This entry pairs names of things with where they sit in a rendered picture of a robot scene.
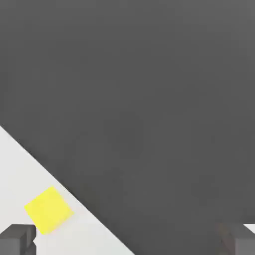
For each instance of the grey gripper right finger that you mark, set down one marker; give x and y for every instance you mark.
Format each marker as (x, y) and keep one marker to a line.
(241, 241)

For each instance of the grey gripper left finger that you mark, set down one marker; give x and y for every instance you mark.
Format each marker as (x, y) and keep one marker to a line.
(16, 239)

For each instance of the small yellow cube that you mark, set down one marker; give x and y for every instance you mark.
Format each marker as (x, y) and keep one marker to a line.
(48, 210)

